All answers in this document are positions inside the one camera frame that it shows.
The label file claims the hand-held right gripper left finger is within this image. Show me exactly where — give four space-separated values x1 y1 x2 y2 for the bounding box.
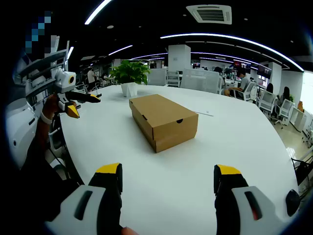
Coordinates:
45 163 124 235

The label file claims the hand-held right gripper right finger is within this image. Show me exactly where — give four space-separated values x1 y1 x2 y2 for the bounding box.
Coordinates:
213 164 286 235

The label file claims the brown cardboard shoe box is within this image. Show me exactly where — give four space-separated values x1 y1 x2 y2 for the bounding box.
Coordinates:
129 94 200 154

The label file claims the person's left hand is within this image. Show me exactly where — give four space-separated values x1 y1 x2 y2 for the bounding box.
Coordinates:
43 94 61 120

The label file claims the person's right hand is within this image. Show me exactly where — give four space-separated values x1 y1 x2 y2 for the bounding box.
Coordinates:
121 226 140 235

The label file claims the white wristband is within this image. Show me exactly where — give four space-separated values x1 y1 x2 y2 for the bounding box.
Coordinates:
40 111 53 126

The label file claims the grey metal shelf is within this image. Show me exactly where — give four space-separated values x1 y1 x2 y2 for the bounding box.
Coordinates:
16 48 70 98

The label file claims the person's black shirt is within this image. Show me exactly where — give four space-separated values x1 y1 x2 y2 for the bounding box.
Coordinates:
22 144 85 221

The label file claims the potted green plant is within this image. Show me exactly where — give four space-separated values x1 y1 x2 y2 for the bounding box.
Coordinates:
109 59 153 97

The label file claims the black round device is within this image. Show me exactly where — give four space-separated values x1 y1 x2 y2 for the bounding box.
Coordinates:
285 188 301 217

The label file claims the white worn chest device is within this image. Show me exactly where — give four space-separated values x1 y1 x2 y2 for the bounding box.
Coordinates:
5 97 39 170

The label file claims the straight ceiling light strip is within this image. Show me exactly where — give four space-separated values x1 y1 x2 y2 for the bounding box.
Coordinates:
108 45 134 56

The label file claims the black office chair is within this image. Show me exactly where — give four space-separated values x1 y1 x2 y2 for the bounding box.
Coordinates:
290 156 313 194

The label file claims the long curved ceiling light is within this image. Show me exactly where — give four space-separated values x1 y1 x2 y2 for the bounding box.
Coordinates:
160 33 305 71
84 0 113 25

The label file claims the white mesh partition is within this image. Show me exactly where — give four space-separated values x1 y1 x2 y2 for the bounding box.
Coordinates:
147 68 168 87
181 68 222 94

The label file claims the white square column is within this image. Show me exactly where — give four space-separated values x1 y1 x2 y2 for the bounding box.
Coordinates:
167 44 192 73

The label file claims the white office chair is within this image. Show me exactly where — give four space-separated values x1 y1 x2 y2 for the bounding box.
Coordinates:
273 98 295 129
256 91 278 120
233 81 258 101

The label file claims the ceiling air conditioner vent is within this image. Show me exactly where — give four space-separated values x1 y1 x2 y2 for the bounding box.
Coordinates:
185 4 233 25

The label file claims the black cable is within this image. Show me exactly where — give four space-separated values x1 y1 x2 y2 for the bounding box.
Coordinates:
45 148 83 186

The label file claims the dark wall screen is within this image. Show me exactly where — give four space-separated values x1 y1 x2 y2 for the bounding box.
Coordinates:
233 61 252 74
257 64 273 80

